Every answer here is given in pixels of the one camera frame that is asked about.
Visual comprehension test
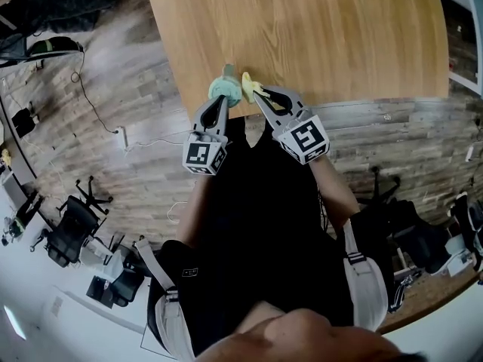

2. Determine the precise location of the white power cable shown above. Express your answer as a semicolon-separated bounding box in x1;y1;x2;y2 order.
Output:
126;137;189;152

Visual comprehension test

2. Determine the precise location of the person's right forearm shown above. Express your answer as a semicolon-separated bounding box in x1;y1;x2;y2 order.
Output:
309;159;361;229

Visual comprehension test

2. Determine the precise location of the person's head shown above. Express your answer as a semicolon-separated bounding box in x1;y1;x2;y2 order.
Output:
194;300;412;362

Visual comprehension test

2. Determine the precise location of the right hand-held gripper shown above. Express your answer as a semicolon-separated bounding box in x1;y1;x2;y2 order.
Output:
252;86;331;165

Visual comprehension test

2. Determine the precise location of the person's black outfit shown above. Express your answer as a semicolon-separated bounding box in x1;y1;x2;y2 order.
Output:
146;118;389;357

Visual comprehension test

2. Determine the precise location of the person's left shoulder strap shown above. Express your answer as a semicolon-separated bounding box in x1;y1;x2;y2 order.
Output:
135;238;197;357

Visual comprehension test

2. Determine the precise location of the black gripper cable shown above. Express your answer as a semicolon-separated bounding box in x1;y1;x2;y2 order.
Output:
318;189;330;235

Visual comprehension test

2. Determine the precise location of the person's shoulder strap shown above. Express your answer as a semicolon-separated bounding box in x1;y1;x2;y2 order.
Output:
135;238;197;357
341;219;389;331

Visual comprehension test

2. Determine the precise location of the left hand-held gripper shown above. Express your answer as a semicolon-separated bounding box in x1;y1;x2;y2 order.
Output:
182;94;229;177

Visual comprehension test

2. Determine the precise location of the light green plastic bottle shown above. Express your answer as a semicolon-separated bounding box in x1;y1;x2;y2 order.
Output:
208;64;242;109

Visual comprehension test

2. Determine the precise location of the dark grey table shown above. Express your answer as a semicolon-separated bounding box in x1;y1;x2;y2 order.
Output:
0;100;38;207

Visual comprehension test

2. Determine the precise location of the navy white striped bag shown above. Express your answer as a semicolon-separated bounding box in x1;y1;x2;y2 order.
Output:
388;273;420;312

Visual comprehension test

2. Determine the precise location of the white metal frame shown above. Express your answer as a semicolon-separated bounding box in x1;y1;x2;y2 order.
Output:
433;0;483;98

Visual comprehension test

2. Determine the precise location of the black floor cable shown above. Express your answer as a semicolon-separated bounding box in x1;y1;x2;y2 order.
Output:
70;43;122;133

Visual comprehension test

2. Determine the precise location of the black and green bag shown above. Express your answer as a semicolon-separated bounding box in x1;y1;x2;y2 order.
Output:
29;35;82;57

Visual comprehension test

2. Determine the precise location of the person's left forearm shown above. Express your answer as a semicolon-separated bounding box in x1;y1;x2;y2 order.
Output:
175;173;223;248

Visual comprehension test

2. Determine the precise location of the person's right shoulder strap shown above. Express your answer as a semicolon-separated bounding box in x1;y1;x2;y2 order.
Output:
341;219;389;331

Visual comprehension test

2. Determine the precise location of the black floor box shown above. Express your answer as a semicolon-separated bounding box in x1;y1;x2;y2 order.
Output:
11;107;38;139

